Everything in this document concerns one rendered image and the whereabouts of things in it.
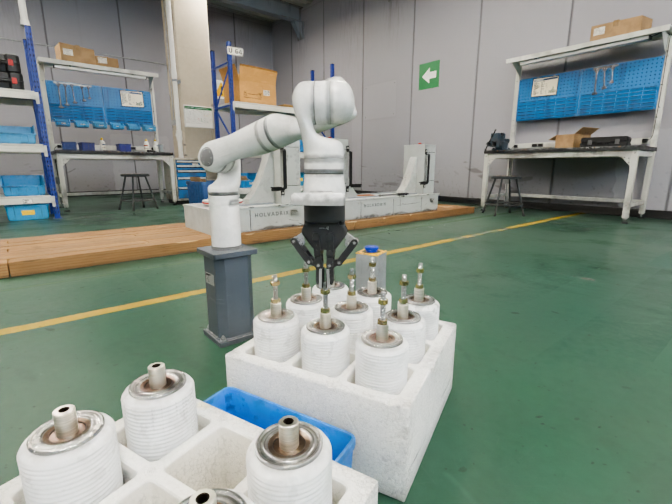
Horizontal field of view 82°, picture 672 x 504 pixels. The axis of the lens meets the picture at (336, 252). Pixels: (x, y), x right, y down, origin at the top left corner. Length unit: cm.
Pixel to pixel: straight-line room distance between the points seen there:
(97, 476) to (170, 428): 10
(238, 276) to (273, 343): 49
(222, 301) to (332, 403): 64
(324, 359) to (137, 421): 32
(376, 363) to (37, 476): 46
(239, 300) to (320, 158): 72
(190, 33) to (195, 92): 89
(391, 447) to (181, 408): 34
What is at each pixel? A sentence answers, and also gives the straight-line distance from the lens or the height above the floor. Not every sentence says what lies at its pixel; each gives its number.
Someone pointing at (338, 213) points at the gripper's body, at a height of 48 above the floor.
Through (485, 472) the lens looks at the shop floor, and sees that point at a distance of 87.
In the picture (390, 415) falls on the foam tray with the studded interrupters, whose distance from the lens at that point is 69.
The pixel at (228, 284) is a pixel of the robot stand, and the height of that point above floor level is 20.
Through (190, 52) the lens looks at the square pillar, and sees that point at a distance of 741.
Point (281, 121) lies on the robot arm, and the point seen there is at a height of 67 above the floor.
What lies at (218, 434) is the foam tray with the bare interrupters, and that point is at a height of 17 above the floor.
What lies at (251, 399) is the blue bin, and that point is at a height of 11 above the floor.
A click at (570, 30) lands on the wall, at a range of 604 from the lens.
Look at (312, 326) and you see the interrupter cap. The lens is 76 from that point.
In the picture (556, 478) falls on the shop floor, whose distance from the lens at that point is 91.
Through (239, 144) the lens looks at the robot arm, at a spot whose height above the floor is 62.
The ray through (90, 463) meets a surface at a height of 23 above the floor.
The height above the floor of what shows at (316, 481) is 24.
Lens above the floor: 56
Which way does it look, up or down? 12 degrees down
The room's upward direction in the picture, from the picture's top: straight up
